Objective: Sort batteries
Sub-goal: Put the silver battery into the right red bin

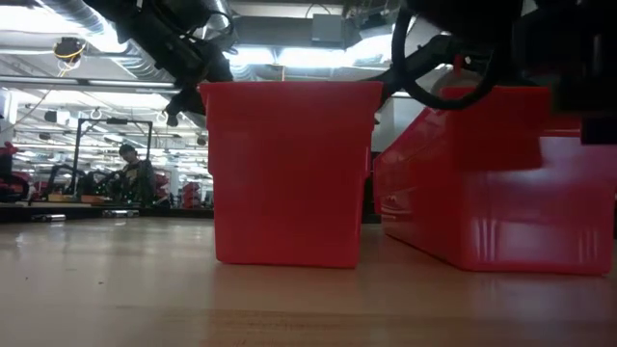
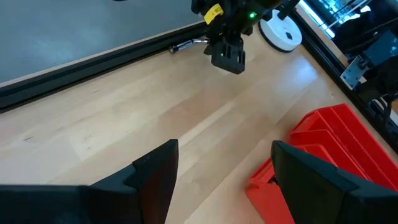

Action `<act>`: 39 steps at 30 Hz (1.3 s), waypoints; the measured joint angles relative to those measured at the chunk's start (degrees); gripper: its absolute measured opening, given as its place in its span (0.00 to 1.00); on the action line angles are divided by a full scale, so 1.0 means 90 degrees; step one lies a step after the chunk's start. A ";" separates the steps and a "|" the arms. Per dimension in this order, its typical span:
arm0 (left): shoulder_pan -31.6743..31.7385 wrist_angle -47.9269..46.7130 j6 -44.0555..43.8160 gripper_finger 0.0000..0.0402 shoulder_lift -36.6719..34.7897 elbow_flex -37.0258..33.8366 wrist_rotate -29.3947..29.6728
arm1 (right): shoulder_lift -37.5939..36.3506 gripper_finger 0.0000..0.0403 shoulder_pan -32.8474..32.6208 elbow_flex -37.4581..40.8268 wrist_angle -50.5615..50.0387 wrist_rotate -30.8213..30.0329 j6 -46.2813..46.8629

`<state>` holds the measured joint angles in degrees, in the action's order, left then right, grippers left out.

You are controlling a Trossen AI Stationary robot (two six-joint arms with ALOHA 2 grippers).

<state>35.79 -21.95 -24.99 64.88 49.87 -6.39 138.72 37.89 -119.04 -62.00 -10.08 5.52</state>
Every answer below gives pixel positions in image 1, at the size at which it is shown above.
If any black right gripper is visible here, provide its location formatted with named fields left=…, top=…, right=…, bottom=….
left=369, top=0, right=524, bottom=105

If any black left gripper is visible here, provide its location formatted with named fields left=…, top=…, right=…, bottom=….
left=115, top=0, right=237, bottom=127

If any red plastic bin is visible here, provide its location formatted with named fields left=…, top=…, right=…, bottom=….
left=199, top=80, right=385, bottom=270
left=372, top=85, right=617, bottom=277

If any person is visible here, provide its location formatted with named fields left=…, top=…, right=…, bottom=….
left=113, top=143, right=158, bottom=206

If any small red cabinet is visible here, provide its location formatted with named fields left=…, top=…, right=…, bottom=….
left=181, top=181, right=213, bottom=209

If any fluorescent light strip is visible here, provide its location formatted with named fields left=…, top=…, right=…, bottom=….
left=0, top=74, right=180, bottom=95

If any grey ceiling unit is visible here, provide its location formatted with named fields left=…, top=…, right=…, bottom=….
left=310, top=13, right=345, bottom=46

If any black round ceiling device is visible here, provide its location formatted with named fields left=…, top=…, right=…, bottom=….
left=52, top=37, right=89, bottom=65

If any red wheeled machine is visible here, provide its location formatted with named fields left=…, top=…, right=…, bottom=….
left=0, top=142, right=31, bottom=203

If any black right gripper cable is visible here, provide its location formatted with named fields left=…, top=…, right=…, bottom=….
left=390, top=9, right=505, bottom=111

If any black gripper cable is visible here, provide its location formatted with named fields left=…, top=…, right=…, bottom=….
left=192, top=9, right=241, bottom=55
left=390, top=9, right=505, bottom=111

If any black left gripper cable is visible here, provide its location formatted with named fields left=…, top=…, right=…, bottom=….
left=192, top=9, right=241, bottom=55

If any black station frame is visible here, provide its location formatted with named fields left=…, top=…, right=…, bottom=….
left=71, top=117, right=155, bottom=201

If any black metal table frame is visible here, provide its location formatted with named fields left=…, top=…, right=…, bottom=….
left=0, top=204, right=383, bottom=225

